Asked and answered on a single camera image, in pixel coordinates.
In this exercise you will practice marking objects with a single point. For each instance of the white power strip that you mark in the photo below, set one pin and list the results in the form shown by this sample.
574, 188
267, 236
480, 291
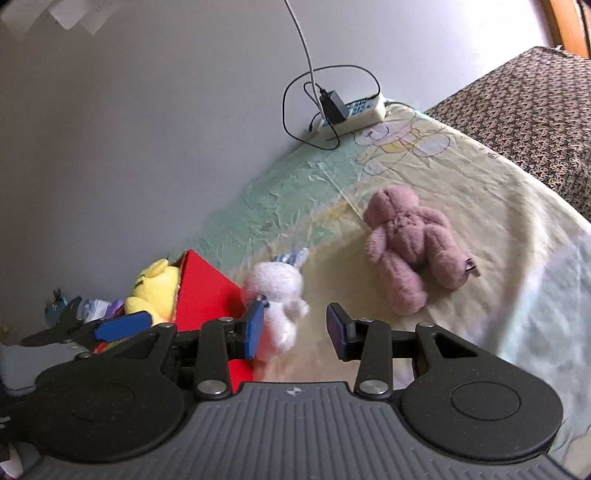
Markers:
369, 115

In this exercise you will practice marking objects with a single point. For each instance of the black charger plug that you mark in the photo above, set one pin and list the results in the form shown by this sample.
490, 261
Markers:
334, 108

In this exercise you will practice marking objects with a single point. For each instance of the yellow tiger plush toy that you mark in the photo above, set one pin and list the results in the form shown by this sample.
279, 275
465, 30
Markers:
154, 286

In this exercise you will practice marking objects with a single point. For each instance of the brown patterned blanket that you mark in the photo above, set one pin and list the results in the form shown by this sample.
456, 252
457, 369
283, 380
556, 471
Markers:
531, 101

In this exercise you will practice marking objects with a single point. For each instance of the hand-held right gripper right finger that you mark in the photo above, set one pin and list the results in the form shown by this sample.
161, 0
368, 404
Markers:
337, 332

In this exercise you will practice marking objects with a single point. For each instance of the wooden door frame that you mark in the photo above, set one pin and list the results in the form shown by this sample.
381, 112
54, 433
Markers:
563, 23

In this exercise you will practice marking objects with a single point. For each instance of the white rabbit plush toy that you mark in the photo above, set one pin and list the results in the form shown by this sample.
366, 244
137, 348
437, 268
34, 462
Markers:
277, 286

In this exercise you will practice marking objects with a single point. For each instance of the bear print bed sheet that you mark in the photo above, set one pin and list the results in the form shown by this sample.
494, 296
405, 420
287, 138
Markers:
485, 207

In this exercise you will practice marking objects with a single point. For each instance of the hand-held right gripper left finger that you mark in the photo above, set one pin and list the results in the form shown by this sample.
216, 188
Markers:
254, 330

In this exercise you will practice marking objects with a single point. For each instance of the red cardboard box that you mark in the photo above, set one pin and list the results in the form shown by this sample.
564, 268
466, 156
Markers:
207, 295

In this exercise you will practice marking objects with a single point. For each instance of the dusty pink teddy bear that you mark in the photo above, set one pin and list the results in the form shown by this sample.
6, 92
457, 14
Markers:
406, 240

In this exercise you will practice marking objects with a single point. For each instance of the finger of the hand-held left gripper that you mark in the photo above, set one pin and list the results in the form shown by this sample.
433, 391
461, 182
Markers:
122, 325
51, 334

